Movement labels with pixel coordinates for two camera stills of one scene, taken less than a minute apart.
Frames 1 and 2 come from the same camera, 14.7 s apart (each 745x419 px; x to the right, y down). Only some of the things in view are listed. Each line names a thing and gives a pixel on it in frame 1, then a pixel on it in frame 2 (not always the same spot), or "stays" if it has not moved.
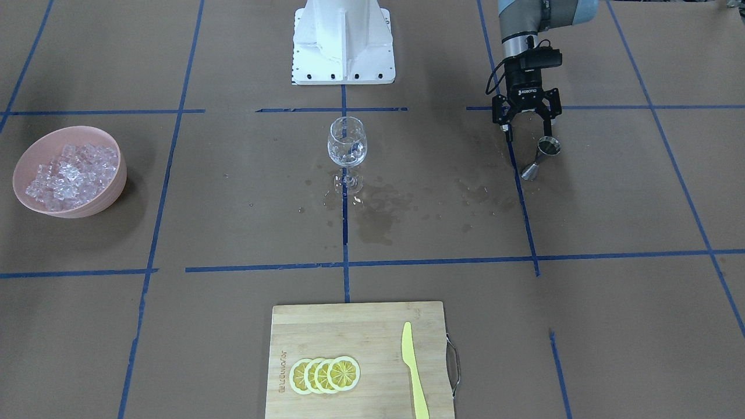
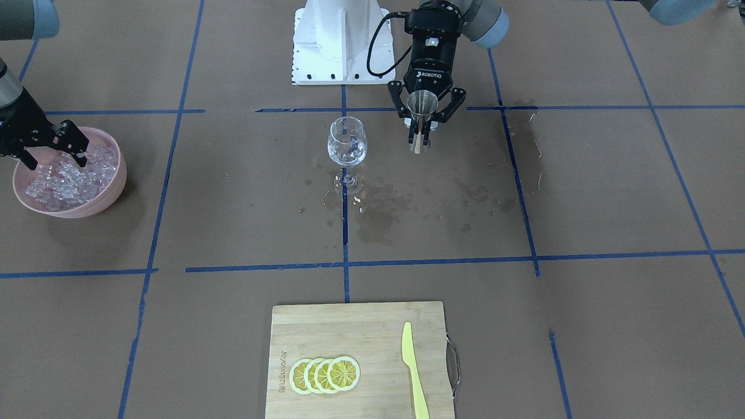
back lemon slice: (343, 373) stays
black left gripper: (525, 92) to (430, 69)
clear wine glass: (347, 145) stays
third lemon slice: (321, 376) stays
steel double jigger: (547, 145) to (421, 104)
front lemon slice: (297, 376) stays
